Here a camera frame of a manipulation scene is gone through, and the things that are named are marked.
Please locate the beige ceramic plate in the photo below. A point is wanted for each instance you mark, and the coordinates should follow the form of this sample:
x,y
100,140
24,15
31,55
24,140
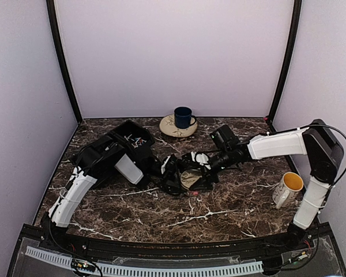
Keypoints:
x,y
167,127

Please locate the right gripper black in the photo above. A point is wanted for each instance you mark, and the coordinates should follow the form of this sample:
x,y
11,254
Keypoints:
x,y
203,180

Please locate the white slotted cable duct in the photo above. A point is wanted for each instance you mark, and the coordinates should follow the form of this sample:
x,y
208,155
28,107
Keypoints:
x,y
104,269

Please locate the black three-compartment candy tray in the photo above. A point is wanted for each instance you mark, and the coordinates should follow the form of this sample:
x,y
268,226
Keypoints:
x,y
126,149

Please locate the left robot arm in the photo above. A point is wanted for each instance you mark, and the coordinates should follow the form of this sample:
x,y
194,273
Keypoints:
x,y
60,214

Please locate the left black frame post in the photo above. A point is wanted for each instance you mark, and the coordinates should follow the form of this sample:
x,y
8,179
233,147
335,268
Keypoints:
x,y
56,36

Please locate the right black frame post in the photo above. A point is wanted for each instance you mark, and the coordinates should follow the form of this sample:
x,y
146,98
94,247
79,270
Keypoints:
x,y
293,30

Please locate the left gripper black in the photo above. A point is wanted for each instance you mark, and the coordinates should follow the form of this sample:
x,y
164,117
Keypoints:
x,y
167,180

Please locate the gold jar lid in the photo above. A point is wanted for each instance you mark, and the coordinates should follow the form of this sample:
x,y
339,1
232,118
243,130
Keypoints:
x,y
189,177

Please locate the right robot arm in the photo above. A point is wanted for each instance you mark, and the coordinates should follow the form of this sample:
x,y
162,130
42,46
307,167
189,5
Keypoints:
x,y
316,141

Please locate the dark blue mug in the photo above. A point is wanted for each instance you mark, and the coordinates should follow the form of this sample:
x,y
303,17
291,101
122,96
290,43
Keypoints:
x,y
184,118

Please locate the white mug yellow inside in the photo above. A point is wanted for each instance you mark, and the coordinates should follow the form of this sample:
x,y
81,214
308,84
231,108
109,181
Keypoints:
x,y
287,189

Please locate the black frame post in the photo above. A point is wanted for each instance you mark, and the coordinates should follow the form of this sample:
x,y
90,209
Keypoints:
x,y
56,36
293,30

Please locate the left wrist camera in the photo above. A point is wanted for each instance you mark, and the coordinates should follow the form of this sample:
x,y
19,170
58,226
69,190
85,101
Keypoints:
x,y
164,164

